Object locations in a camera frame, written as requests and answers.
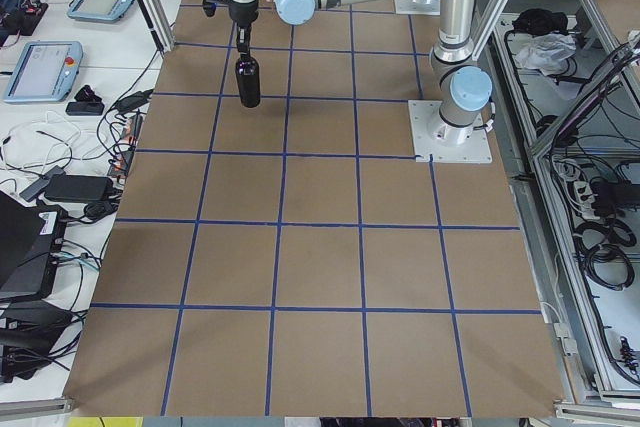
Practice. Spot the blue teach pendant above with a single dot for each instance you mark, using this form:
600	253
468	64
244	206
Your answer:
103	11
45	72

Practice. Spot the black cloth bundle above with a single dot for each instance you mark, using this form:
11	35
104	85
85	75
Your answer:
539	22

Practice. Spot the black power adapter brick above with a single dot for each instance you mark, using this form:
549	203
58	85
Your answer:
78	188

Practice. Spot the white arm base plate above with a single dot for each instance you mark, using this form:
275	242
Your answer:
417	7
436	141

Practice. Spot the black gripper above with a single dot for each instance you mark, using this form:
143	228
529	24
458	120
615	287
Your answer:
242	13

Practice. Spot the upper blue teach pendant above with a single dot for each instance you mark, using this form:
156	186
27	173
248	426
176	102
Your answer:
103	11

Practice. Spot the small black device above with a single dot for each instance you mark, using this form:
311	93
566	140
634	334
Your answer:
86	103

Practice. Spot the lower blue teach pendant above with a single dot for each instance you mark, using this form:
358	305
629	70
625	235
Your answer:
45	72

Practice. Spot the white crumpled cloth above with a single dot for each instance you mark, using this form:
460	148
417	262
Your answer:
549	53

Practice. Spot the black wine bottle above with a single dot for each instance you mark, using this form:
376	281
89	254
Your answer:
247	74

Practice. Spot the black power strip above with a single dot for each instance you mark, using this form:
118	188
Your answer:
125	147

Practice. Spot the black laptop computer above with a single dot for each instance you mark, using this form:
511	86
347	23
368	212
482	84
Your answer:
30	238

